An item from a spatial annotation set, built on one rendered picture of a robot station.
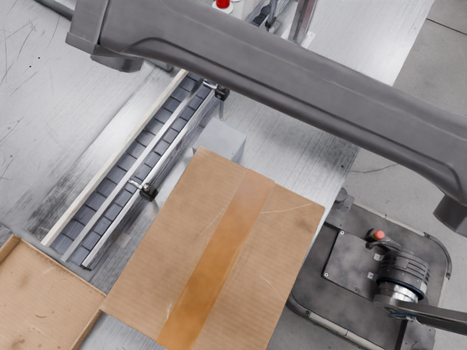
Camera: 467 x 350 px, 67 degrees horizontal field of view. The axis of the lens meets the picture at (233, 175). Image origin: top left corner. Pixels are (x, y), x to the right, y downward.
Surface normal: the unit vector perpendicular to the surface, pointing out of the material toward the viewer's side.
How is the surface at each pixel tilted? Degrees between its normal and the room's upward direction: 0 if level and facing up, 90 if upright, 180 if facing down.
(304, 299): 0
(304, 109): 39
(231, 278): 0
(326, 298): 0
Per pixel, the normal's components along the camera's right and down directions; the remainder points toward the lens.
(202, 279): 0.06, -0.36
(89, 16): -0.12, 0.28
